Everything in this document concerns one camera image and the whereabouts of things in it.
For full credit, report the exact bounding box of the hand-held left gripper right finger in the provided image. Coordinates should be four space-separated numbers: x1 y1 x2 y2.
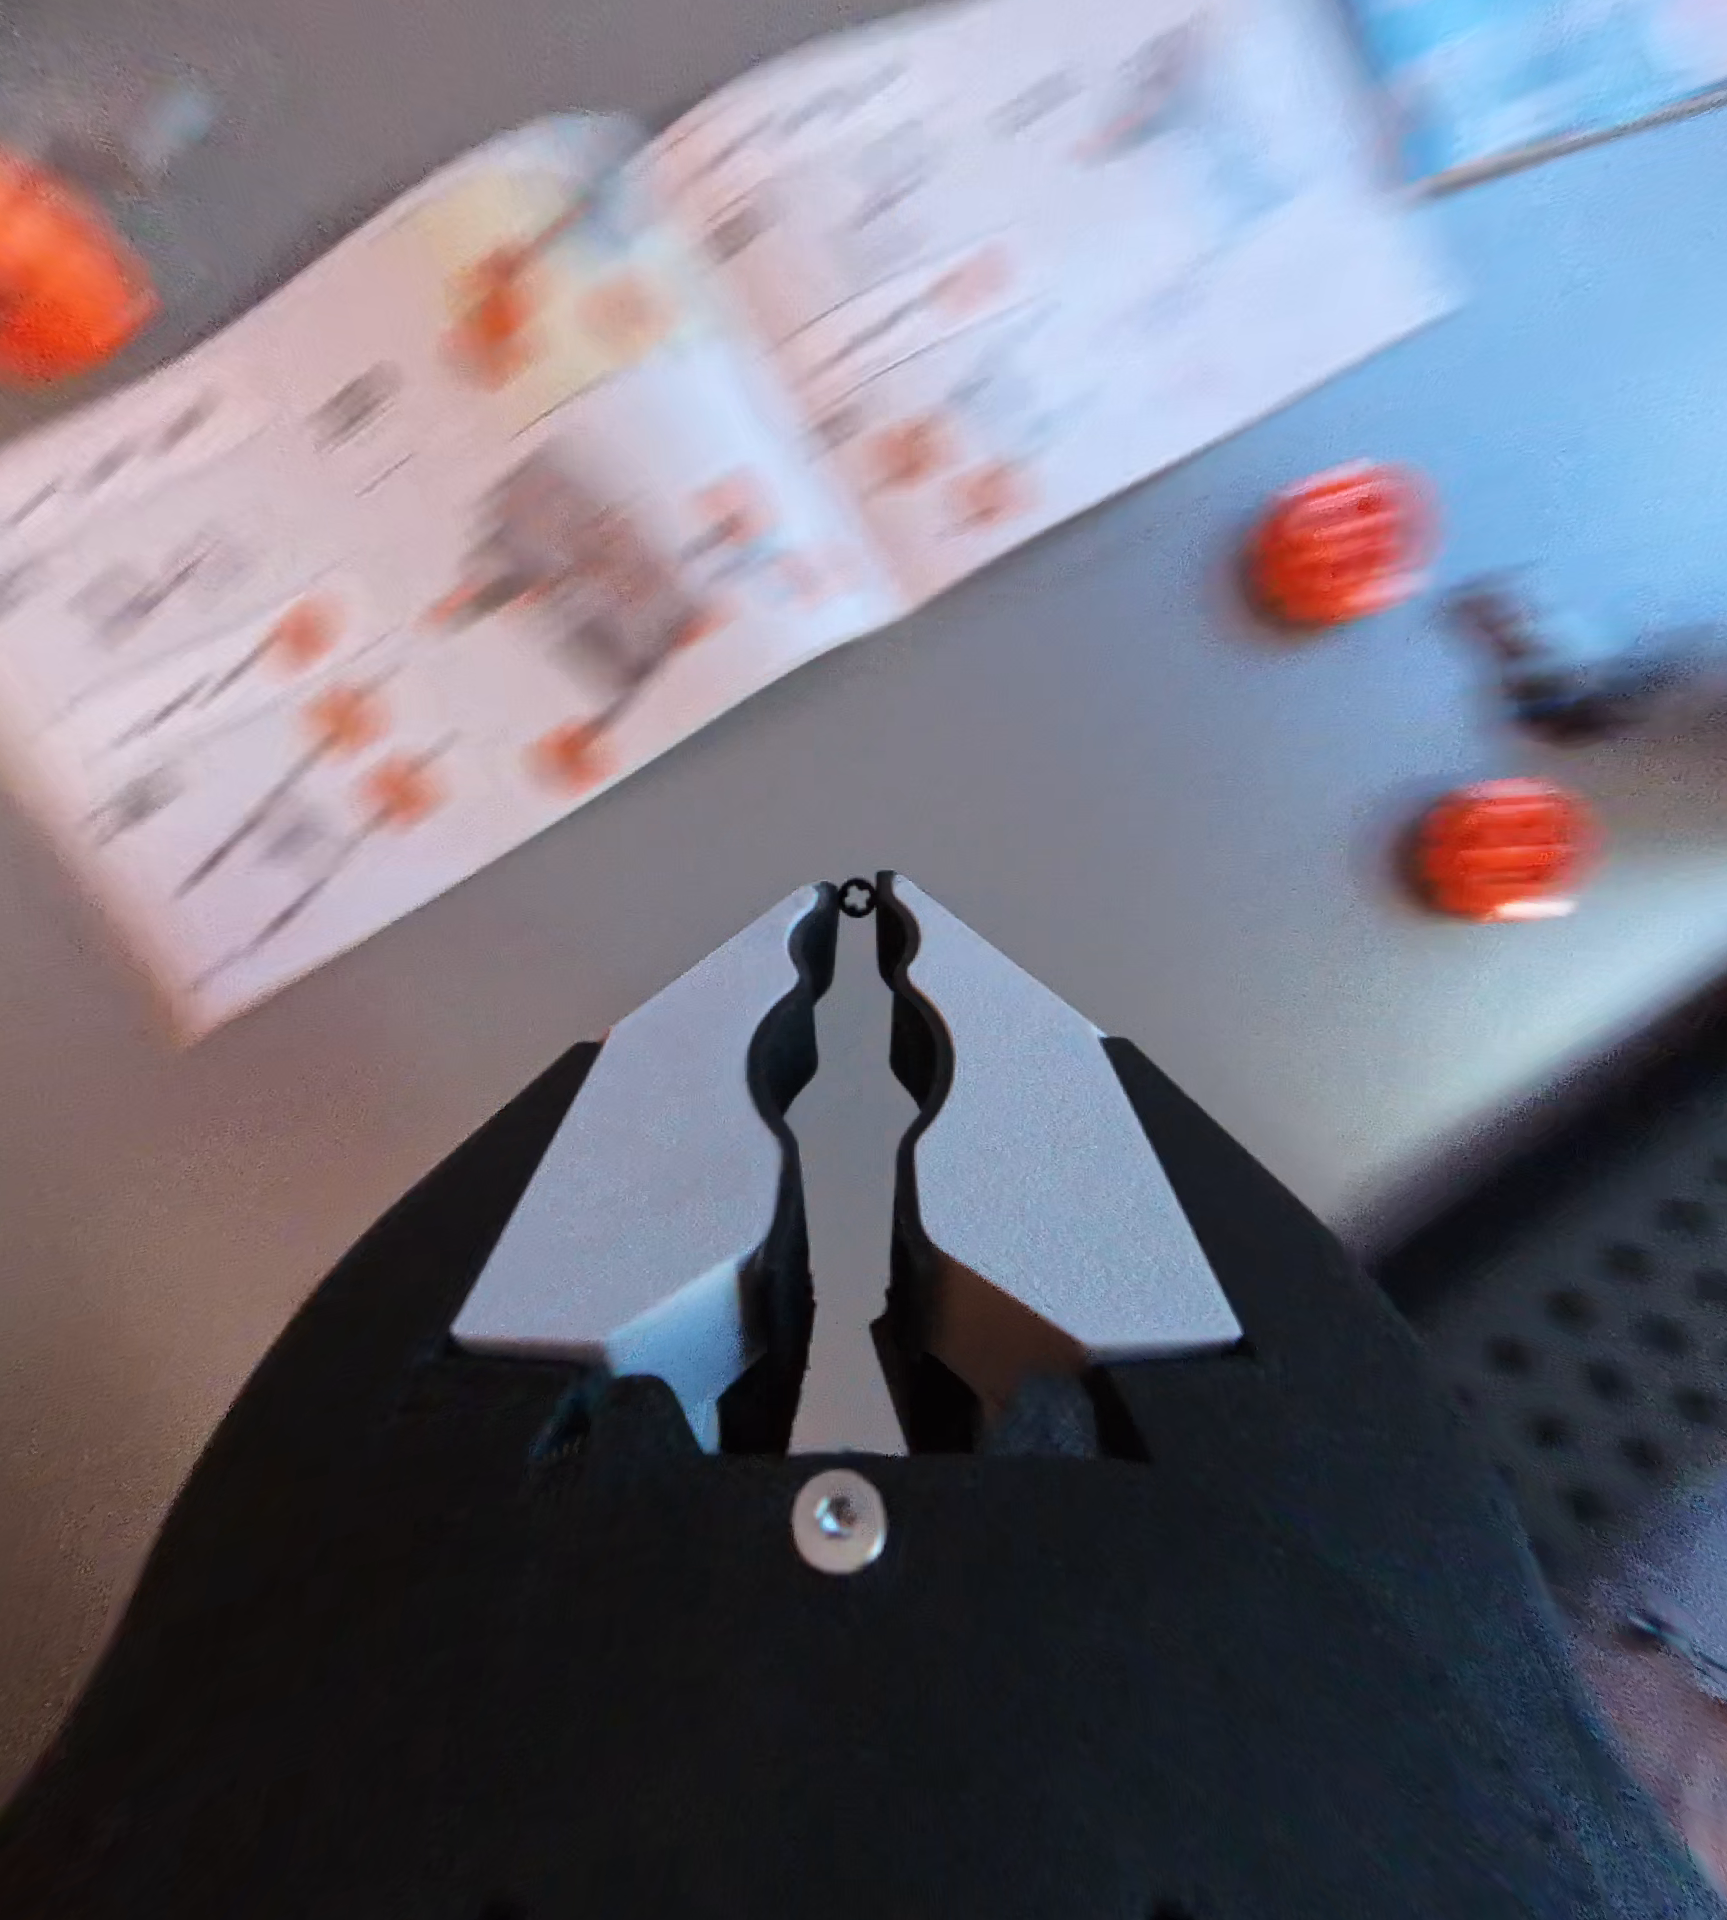
871 869 1245 1454

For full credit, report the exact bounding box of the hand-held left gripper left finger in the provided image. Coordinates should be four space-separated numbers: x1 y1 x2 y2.
449 879 843 1454

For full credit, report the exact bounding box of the orange round wheel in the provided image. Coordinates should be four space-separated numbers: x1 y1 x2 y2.
1407 775 1603 924

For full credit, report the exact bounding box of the grey orange brick robot model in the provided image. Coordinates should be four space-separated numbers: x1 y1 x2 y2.
0 125 163 388

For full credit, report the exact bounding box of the grey desk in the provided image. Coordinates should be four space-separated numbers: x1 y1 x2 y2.
0 0 1727 1801

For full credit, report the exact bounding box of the orange gear wheel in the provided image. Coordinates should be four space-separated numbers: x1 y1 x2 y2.
1245 462 1437 632

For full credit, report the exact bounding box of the white open instruction booklet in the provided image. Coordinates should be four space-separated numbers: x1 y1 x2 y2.
0 0 1467 1048

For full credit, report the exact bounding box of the blue kit manual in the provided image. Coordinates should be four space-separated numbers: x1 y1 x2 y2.
1349 0 1727 194

